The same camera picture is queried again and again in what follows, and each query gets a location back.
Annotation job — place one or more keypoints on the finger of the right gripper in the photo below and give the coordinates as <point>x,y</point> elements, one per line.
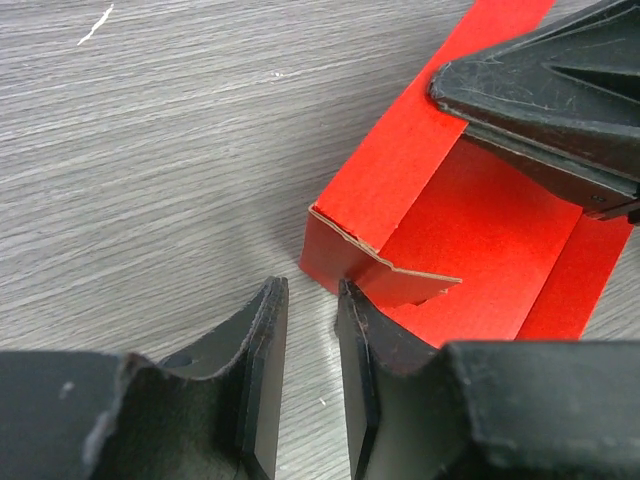
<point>572,86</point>
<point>601,195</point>

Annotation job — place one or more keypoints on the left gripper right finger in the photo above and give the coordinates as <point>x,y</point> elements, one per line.
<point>484,409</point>

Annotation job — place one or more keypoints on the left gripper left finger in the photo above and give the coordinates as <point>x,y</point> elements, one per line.
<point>208,411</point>

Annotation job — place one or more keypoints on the red paper box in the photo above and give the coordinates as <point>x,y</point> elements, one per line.
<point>447,239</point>

